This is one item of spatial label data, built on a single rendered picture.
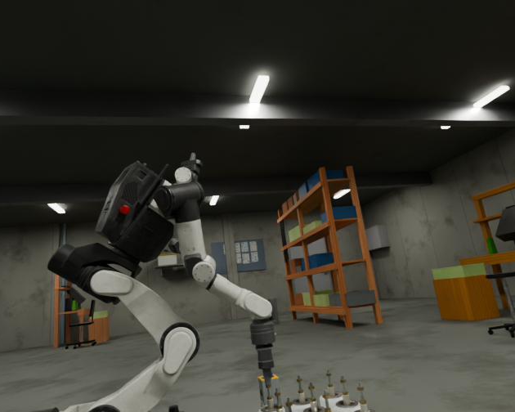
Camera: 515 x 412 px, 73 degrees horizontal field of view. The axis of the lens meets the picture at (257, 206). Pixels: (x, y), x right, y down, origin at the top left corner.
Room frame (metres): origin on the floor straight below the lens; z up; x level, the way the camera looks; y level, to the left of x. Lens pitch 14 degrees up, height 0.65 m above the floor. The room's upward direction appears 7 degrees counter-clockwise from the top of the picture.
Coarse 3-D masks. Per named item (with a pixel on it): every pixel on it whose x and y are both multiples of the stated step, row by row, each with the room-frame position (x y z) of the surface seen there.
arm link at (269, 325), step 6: (270, 300) 1.36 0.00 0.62; (276, 306) 1.37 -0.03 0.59; (276, 312) 1.36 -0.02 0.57; (252, 318) 1.35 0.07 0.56; (258, 318) 1.32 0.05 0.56; (264, 318) 1.33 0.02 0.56; (270, 318) 1.37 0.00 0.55; (276, 318) 1.36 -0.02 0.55; (252, 324) 1.34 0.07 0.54; (258, 324) 1.32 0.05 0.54; (264, 324) 1.32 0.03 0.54; (270, 324) 1.33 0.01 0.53; (276, 324) 1.36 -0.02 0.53; (252, 330) 1.34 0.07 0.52; (258, 330) 1.32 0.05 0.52; (264, 330) 1.32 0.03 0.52; (270, 330) 1.33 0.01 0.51
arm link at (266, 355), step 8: (256, 336) 1.32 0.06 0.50; (264, 336) 1.32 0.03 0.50; (272, 336) 1.34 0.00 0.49; (256, 344) 1.33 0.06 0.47; (264, 344) 1.33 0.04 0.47; (272, 344) 1.36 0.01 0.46; (264, 352) 1.32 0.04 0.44; (264, 360) 1.31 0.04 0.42; (272, 360) 1.31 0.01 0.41; (264, 368) 1.30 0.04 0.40
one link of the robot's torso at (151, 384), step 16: (176, 336) 1.29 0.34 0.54; (192, 336) 1.31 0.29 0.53; (176, 352) 1.29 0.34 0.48; (192, 352) 1.31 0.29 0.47; (160, 368) 1.28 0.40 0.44; (176, 368) 1.28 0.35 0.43; (128, 384) 1.31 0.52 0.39; (144, 384) 1.30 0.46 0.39; (160, 384) 1.30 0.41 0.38; (112, 400) 1.27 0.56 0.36; (128, 400) 1.29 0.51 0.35; (144, 400) 1.30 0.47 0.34
